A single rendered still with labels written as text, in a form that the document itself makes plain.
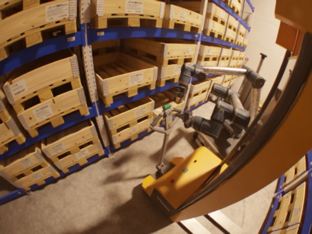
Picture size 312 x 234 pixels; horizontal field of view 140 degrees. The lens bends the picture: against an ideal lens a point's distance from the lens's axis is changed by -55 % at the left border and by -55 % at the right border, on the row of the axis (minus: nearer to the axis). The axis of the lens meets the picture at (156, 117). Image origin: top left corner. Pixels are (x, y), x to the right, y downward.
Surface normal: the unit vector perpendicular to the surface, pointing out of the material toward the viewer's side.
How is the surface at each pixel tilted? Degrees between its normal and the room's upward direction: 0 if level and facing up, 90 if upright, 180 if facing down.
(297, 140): 90
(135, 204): 0
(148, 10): 90
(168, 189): 0
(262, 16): 90
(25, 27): 90
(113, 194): 0
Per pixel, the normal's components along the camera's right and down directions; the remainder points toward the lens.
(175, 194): 0.09, -0.75
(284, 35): -0.77, 0.36
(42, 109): 0.63, 0.55
